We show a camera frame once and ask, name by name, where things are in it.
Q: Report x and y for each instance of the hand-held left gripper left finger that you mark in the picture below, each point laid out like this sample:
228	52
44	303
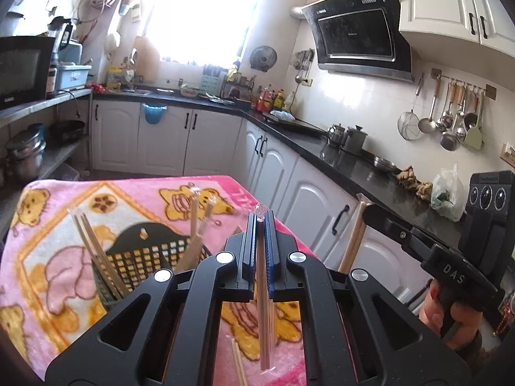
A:
252	249

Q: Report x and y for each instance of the black kitchen countertop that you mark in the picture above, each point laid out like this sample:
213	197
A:
362	165

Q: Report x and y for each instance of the steel lidded pot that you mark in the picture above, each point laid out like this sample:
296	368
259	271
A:
355	140

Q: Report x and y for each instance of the black range hood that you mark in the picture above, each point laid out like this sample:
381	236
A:
358	32

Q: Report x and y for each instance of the black wok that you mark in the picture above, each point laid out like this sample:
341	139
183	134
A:
66	130

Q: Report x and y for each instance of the green spatula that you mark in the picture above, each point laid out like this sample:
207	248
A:
474	138

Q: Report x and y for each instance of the steel bowl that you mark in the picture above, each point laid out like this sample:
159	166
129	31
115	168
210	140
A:
385	163

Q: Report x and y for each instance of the wall utensil rail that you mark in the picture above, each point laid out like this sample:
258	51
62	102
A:
462	82

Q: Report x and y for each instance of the white upper kitchen cabinet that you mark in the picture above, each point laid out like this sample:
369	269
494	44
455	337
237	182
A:
458	4

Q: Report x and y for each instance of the ginger root pile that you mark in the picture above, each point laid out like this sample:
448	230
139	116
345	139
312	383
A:
414	181

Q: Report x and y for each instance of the round wall vent fan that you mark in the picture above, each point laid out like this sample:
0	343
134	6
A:
263	58

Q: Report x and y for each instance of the wooden chopstick pair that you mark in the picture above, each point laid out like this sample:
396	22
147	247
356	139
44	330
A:
263	309
354	241
197	233
96	249

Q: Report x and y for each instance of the pink printed blanket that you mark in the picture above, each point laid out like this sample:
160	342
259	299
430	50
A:
60	225

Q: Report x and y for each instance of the white plastic bag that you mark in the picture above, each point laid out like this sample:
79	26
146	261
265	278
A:
448	197

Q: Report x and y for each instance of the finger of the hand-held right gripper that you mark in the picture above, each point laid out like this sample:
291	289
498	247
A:
398	231

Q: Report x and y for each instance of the person's right hand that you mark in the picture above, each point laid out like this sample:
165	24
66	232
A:
430	313

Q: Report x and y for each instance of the wall socket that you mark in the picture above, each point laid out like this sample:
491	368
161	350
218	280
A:
509	153

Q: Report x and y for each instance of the blue plastic bag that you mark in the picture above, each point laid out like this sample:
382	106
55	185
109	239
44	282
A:
153	113

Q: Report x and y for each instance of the steel ladle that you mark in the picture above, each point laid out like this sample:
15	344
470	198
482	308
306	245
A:
427	122

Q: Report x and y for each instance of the condiment bottles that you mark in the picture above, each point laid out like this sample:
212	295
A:
275	98

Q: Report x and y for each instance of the black microwave oven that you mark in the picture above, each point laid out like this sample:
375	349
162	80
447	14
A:
22	70

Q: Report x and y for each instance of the wooden cutting board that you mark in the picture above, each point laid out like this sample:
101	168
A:
145	60

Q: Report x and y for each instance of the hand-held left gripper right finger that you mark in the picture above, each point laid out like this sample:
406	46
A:
272	257

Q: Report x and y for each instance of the black cooktop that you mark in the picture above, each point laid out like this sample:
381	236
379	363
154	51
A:
295	124

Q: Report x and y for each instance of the dark green utensil basket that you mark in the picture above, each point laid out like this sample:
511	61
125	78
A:
141	245

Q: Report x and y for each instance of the steel kettle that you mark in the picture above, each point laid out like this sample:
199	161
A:
336	134

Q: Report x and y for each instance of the stacked steel pots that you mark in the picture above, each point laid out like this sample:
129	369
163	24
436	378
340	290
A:
24	157

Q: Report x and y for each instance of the white lower kitchen cabinets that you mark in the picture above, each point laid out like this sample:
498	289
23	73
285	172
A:
305	193

